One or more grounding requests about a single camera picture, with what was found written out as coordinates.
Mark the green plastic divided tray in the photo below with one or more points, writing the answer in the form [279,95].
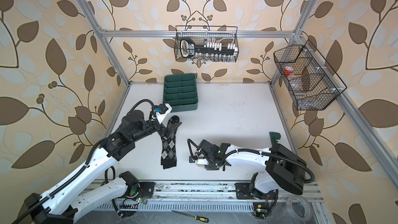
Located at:
[180,92]

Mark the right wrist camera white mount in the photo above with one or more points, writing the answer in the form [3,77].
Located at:
[201,161]

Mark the aluminium front rail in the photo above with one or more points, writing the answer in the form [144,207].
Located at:
[215,200]

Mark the black socket set rail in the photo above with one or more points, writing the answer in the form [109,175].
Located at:
[205,49]

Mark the clear tape roll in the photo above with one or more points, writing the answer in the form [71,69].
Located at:
[299,208]

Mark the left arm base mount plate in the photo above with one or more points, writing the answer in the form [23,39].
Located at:
[142,189]

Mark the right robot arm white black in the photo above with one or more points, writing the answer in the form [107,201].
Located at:
[278,168]

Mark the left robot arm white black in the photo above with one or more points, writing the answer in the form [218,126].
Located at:
[65,203]

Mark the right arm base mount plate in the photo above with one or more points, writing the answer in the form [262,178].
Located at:
[247,191]

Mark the green pipe wrench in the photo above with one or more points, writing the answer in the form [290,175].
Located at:
[274,137]

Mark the red lidded container in basket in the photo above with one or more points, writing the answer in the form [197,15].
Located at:
[288,70]

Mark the black grey argyle sock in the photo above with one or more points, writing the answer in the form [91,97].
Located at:
[168,155]

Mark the yellow black handled screwdriver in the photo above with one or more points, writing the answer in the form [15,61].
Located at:
[195,217]

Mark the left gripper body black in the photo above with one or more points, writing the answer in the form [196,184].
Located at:
[163,121]

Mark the black wire basket wall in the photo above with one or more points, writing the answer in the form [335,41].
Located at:
[220,34]
[315,84]

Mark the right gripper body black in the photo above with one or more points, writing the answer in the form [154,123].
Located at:
[211,166]

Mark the black wire basket right wall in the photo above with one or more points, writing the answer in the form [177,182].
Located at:
[315,84]

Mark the black wire basket back wall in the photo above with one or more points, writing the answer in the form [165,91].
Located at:
[220,34]

